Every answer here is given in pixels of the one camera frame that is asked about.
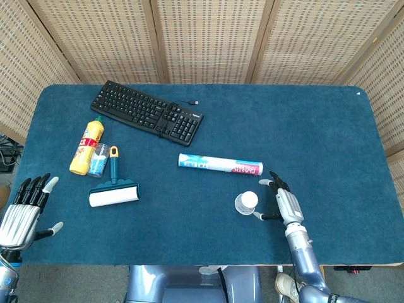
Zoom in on white printed paper cup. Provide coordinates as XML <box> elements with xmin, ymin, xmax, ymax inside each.
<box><xmin>234</xmin><ymin>191</ymin><xmax>259</xmax><ymax>217</ymax></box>

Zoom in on black floor cables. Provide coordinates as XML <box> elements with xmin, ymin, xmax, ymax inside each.
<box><xmin>0</xmin><ymin>134</ymin><xmax>23</xmax><ymax>173</ymax></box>

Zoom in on white sneaker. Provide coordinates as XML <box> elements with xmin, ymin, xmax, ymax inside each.
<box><xmin>275</xmin><ymin>273</ymin><xmax>307</xmax><ymax>303</ymax></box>

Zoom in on black computer keyboard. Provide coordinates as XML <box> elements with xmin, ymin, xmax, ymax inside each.
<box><xmin>90</xmin><ymin>80</ymin><xmax>205</xmax><ymax>147</ymax></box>

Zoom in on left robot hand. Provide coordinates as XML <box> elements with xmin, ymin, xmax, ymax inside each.
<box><xmin>0</xmin><ymin>172</ymin><xmax>64</xmax><ymax>250</ymax></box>

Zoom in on clear plastic jar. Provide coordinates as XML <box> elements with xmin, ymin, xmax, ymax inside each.
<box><xmin>87</xmin><ymin>143</ymin><xmax>111</xmax><ymax>178</ymax></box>

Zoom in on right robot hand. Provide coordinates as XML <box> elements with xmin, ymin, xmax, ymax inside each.
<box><xmin>253</xmin><ymin>171</ymin><xmax>304</xmax><ymax>227</ymax></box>

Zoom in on teal lint roller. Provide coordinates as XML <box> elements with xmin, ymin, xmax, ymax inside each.
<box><xmin>88</xmin><ymin>145</ymin><xmax>140</xmax><ymax>208</ymax></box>

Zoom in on plastic food wrap roll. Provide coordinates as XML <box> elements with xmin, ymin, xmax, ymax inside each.
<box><xmin>177</xmin><ymin>153</ymin><xmax>264</xmax><ymax>177</ymax></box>

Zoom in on yellow bottle with green cap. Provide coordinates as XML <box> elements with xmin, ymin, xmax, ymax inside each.
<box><xmin>69</xmin><ymin>116</ymin><xmax>105</xmax><ymax>176</ymax></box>

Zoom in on black torso strap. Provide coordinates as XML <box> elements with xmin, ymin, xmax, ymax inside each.
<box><xmin>217</xmin><ymin>266</ymin><xmax>229</xmax><ymax>303</ymax></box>

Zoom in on grey robot torso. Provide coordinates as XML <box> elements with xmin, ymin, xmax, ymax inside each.
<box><xmin>124</xmin><ymin>264</ymin><xmax>263</xmax><ymax>303</ymax></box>

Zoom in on black power strip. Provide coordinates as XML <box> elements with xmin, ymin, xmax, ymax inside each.
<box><xmin>333</xmin><ymin>266</ymin><xmax>372</xmax><ymax>274</ymax></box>

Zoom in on black keyboard usb cable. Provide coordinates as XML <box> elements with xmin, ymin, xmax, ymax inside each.
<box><xmin>155</xmin><ymin>100</ymin><xmax>199</xmax><ymax>139</ymax></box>

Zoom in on blue felt table cloth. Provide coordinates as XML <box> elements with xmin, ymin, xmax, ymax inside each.
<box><xmin>16</xmin><ymin>83</ymin><xmax>404</xmax><ymax>266</ymax></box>

